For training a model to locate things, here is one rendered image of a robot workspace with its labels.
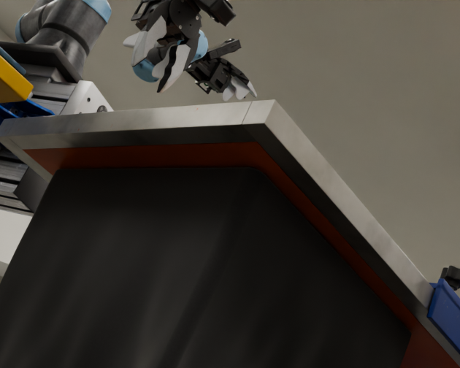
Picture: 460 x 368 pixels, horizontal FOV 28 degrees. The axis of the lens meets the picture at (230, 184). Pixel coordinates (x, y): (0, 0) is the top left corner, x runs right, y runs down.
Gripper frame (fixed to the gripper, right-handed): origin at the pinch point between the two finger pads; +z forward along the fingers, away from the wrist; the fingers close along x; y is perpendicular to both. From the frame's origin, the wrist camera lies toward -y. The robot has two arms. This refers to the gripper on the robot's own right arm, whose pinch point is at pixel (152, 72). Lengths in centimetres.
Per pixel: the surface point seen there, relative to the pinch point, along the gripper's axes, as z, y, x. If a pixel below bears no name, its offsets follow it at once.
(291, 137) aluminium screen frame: 10.6, -29.0, -3.5
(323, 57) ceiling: -193, 169, -203
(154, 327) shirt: 37.2, -15.8, -7.7
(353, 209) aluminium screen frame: 10.6, -29.0, -20.3
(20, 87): 13.9, 5.7, 14.6
